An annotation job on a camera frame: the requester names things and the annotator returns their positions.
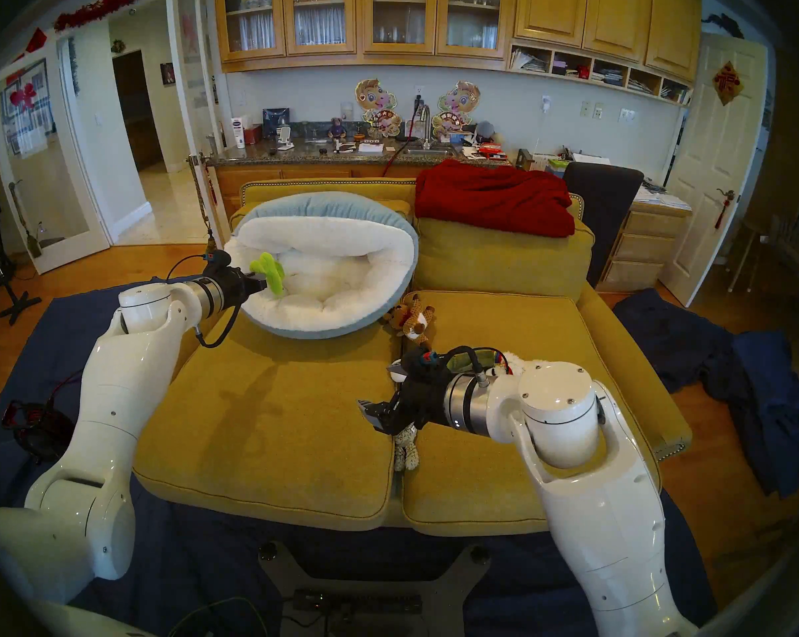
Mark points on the brown reindeer plush toy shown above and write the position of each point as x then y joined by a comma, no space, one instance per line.
412,320

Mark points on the white fluffy plush toy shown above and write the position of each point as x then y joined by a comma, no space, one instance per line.
515,361

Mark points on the black wall decoration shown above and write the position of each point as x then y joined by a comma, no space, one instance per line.
724,24

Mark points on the red knot door decoration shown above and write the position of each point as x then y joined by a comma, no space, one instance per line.
23,96

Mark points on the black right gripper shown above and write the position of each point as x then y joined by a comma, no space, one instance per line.
426,400

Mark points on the chrome faucet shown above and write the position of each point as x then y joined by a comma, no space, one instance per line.
426,135

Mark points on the red diamond door ornament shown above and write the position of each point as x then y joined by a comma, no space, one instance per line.
728,83

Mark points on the white glass french door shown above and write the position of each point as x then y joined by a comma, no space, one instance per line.
74,256
182,78

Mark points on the dark upholstered chair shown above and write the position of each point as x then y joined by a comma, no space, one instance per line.
601,204

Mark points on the red tinsel garland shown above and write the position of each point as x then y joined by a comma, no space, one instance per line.
107,4

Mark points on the yellow sofa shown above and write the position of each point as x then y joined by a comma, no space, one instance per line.
621,337

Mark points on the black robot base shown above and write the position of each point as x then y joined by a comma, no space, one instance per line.
286,579

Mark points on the dark blue box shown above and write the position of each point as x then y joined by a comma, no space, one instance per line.
276,121

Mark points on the blue floor cloth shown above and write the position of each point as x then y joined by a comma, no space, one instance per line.
74,324

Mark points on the green cactus plush toy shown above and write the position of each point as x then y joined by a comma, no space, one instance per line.
270,271

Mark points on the granite counter with wood base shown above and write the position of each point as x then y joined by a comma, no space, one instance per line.
270,174

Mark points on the red paper wall decoration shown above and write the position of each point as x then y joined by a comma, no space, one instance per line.
36,42

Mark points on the white and blue dog bed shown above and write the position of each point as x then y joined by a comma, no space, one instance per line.
333,244

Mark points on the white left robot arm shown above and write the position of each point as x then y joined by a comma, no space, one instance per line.
101,403

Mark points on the wooden wall cabinets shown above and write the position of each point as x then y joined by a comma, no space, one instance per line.
552,12

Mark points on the stack of papers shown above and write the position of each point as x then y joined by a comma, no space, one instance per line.
661,200

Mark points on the wooden drawer cabinet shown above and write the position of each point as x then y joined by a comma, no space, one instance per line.
641,249

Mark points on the red blanket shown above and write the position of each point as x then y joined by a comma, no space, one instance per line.
489,201

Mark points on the small framed hall picture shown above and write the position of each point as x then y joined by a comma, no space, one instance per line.
168,73

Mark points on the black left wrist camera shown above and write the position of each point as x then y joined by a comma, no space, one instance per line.
217,261

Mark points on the green bottle plush toy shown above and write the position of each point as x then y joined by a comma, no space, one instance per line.
472,360

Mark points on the dark blue blanket heap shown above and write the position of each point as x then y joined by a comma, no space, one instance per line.
764,390

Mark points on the cartoon child wall decoration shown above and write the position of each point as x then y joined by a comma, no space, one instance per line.
376,105
458,105

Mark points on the white panel door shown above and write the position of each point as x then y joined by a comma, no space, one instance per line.
711,151

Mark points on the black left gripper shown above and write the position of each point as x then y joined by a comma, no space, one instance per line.
239,285

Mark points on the white lotion bottle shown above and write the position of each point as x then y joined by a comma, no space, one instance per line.
239,135

